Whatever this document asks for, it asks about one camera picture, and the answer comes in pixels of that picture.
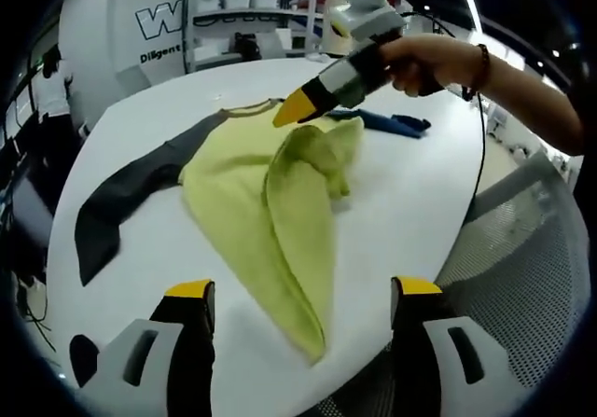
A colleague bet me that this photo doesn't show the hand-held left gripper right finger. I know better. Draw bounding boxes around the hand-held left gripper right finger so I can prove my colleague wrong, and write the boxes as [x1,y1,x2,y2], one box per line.
[390,275,519,417]

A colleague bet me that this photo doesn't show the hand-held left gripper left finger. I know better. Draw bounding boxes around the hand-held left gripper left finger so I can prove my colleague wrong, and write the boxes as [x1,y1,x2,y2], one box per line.
[74,279,218,417]

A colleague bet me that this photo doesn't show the yellow blue grey garment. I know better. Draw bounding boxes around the yellow blue grey garment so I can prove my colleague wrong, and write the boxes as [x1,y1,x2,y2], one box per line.
[74,97,433,368]

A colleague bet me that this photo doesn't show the person's right hand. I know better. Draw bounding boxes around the person's right hand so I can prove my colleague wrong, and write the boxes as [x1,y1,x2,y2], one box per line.
[379,33,480,100]

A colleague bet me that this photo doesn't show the grey metal storage shelf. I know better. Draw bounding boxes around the grey metal storage shelf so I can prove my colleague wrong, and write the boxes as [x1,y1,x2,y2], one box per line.
[184,0,337,73]

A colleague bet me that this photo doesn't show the black bag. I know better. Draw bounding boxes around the black bag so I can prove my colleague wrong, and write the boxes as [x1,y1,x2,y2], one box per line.
[232,32,263,60]

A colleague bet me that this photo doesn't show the white flat box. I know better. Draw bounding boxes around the white flat box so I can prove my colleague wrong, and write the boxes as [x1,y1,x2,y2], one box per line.
[193,43,230,66]

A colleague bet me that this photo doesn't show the grey mesh chair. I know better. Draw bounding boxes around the grey mesh chair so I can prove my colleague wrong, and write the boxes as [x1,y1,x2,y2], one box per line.
[321,150,585,417]

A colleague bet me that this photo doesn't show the black floor cables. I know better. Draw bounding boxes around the black floor cables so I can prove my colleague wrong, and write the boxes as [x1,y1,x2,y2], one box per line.
[18,290,58,354]

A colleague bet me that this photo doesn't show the red bead bracelet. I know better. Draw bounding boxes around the red bead bracelet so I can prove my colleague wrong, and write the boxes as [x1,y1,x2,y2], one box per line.
[464,43,492,102]

